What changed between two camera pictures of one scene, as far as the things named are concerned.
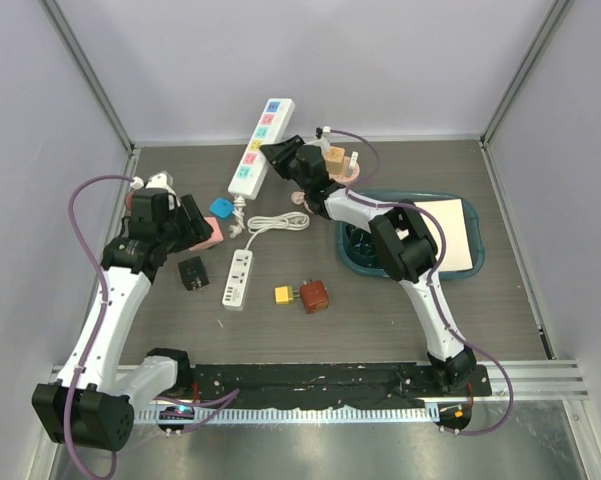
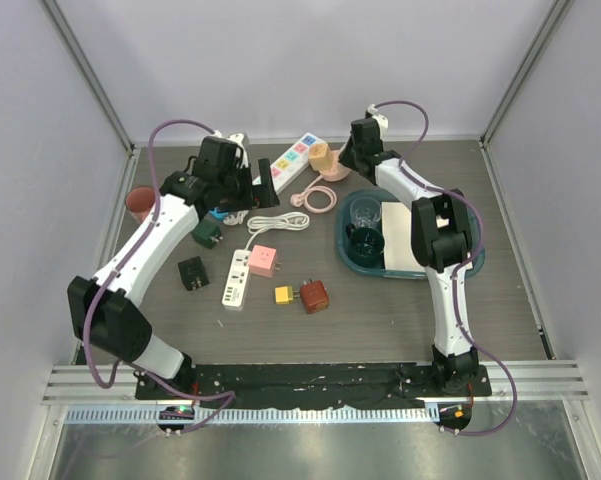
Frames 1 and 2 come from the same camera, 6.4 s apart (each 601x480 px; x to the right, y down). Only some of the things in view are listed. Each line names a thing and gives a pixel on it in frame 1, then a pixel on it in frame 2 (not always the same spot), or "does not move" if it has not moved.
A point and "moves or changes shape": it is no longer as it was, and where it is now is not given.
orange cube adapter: x=334 y=159 moves or changes shape
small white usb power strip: x=236 y=283 does not move
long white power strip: x=255 y=163 moves or changes shape
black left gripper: x=201 y=230 -> x=263 y=195
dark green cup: x=361 y=247 does not move
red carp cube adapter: x=314 y=296 does not move
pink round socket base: x=344 y=178 moves or changes shape
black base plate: x=304 y=386 does not move
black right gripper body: x=301 y=183 -> x=350 y=154
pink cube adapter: x=215 y=237 -> x=261 y=260
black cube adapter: x=193 y=274 does not move
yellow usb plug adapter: x=286 y=294 does not move
